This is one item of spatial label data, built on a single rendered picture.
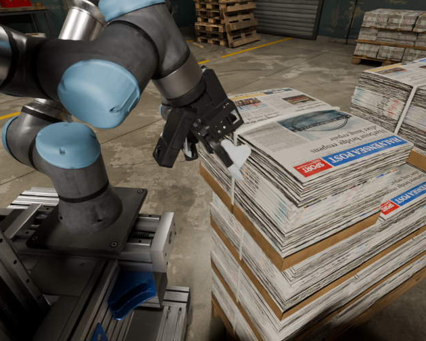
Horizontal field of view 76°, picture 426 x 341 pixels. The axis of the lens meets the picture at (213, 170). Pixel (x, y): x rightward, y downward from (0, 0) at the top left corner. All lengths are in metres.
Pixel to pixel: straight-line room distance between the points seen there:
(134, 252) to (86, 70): 0.51
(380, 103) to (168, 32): 0.82
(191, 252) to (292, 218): 1.23
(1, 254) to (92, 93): 0.40
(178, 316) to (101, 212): 0.66
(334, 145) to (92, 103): 0.41
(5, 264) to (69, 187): 0.18
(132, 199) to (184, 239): 0.99
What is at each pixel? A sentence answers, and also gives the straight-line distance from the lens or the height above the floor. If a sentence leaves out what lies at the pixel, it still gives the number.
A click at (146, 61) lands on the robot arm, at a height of 1.24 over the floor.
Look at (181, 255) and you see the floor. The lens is 1.67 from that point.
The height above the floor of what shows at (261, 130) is 1.06.
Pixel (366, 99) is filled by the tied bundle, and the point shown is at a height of 0.98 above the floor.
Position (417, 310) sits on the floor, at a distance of 1.79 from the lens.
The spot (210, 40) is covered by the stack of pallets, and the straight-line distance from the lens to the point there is 7.22.
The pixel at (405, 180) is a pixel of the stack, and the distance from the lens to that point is 0.98.
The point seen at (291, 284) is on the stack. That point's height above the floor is 0.77.
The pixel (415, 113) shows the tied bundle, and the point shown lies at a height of 0.99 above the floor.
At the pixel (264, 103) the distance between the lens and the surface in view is 0.71.
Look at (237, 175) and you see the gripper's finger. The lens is 0.52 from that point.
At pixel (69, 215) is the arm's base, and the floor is 0.87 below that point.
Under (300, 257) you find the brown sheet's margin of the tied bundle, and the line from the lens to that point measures 0.60.
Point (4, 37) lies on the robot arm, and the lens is 0.39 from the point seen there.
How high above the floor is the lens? 1.32
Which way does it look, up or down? 35 degrees down
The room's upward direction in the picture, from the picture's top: straight up
